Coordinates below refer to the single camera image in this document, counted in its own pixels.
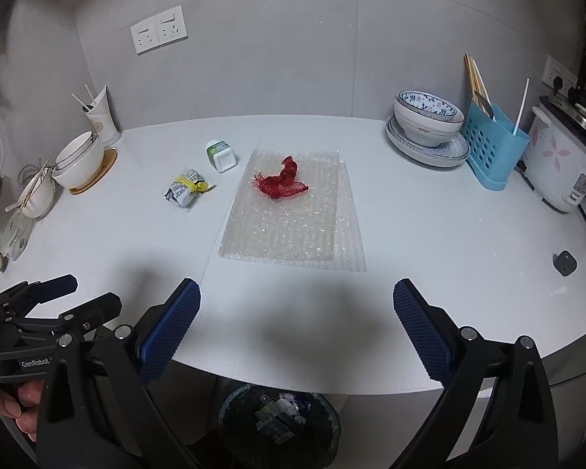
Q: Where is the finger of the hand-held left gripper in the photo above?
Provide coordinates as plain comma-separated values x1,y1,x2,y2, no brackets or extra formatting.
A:
10,292,123,340
0,275,78,322

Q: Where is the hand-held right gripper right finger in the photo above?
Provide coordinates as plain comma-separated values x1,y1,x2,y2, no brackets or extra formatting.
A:
392,278,560,469

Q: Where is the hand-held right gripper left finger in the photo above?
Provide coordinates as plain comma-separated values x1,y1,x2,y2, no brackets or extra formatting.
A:
35,277,203,469

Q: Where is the black mesh trash bin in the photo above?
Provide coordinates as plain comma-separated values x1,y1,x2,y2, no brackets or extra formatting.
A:
219,382,341,469

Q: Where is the yellow black snack wrapper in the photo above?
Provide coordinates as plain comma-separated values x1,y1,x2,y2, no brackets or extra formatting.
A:
164,168,216,211

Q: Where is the clear bubble wrap sheet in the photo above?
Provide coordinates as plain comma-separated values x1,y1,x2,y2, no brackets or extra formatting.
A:
218,148,368,273

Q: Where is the white container green lid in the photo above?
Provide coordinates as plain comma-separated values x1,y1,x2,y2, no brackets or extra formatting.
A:
205,141,238,173

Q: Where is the red mesh net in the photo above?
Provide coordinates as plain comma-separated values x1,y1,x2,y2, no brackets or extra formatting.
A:
250,155,309,200

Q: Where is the person's left hand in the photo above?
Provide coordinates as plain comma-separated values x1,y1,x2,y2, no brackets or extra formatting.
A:
0,380,42,433

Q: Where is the pale green round lid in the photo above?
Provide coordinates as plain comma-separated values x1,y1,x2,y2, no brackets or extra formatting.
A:
2,205,32,261

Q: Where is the light wooden chopsticks pair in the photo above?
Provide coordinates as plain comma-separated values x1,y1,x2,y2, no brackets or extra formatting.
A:
5,159,52,213

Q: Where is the large white bowl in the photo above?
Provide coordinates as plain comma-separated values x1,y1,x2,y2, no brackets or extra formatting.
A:
53,131,105,189

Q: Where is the round wooden coaster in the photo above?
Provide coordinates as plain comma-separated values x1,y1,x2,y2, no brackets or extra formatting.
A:
69,149,118,195

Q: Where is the nested white bowl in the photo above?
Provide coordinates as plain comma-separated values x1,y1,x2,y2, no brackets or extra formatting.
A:
55,131,101,169

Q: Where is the dark grey small cube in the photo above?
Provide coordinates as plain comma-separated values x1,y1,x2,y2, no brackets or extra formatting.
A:
553,250,578,277

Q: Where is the white slanted cup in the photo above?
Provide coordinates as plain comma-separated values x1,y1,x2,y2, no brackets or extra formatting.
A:
84,85,122,150

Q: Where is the blue striped plate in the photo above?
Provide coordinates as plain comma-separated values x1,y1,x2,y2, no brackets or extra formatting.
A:
388,129,470,169

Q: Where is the blue plastic utensil holder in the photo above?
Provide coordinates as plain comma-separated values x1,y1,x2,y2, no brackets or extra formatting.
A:
464,99,531,191

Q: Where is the white blue patterned bowl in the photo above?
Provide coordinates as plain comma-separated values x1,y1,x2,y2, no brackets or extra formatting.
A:
393,90,466,147

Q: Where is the white floral rice cooker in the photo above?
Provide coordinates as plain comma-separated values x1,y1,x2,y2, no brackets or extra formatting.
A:
522,95,586,213

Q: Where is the metal spoon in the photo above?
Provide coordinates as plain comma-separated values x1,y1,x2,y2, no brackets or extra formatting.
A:
473,90,496,123

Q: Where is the wooden chopsticks bundle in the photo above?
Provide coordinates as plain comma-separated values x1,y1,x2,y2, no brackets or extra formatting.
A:
464,54,491,111

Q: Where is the white wall socket with plug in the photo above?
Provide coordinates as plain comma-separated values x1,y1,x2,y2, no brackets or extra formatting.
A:
543,55,579,93

